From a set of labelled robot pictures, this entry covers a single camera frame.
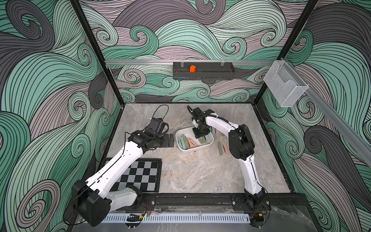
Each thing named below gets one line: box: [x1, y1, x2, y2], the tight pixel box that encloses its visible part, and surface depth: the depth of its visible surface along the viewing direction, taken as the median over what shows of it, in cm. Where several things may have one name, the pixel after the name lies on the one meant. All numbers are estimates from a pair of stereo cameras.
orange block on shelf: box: [189, 64, 197, 73], surface depth 92 cm
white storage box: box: [174, 127, 215, 153], surface depth 95 cm
